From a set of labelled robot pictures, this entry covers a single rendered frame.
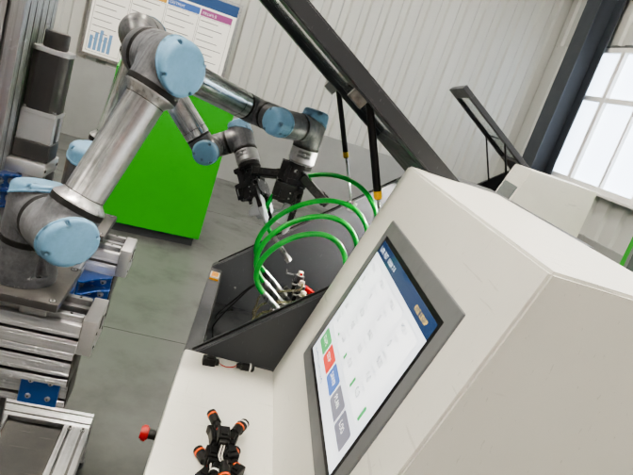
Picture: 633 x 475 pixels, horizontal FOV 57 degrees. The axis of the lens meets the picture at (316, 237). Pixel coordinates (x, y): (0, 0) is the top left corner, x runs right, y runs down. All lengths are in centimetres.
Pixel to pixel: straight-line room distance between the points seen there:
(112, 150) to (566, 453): 96
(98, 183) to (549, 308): 91
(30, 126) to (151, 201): 341
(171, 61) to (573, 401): 93
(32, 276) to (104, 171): 31
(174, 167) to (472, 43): 512
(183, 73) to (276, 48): 684
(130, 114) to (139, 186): 369
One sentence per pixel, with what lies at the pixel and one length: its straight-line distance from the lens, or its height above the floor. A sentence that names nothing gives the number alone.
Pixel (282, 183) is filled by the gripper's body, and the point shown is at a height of 137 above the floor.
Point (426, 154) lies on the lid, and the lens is 130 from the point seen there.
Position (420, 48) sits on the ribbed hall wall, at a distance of 844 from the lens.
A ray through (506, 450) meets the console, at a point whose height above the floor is 133.
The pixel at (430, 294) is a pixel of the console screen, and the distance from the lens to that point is 87.
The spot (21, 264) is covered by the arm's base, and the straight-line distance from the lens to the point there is 142.
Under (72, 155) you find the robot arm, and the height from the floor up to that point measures 124.
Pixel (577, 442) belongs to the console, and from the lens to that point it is 79.
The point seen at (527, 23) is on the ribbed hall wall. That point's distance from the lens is 903.
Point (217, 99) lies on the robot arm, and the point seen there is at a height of 154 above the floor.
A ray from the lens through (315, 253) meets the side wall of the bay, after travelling 203.
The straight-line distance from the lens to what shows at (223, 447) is 110.
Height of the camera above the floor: 166
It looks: 14 degrees down
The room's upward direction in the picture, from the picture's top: 19 degrees clockwise
